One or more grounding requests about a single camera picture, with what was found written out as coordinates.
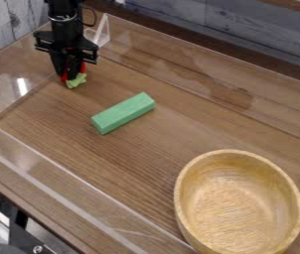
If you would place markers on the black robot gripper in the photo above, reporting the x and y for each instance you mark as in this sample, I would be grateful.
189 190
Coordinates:
67 65

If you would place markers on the red plush strawberry green leaf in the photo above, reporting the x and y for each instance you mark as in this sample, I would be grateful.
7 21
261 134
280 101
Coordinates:
72 83

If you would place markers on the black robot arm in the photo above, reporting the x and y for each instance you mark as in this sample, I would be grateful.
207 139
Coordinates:
64 15

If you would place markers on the green rectangular foam block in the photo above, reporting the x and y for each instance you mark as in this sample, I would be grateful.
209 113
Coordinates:
123 112

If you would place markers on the wooden oval bowl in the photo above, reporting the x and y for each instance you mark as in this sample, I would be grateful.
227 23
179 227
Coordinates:
237 204

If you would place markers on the clear acrylic tray enclosure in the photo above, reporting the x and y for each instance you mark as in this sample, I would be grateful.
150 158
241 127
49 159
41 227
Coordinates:
98 188

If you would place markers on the black metal table frame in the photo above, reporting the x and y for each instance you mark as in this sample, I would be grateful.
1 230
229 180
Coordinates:
27 234

